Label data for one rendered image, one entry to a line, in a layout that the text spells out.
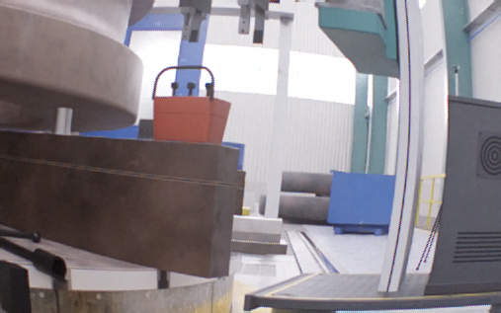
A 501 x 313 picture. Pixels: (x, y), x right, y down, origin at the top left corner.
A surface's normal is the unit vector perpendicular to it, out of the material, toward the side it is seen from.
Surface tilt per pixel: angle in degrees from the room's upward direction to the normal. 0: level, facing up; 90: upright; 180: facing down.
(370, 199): 90
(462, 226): 90
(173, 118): 97
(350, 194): 90
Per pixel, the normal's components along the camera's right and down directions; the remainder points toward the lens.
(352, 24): -0.28, -0.07
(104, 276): 0.87, 0.05
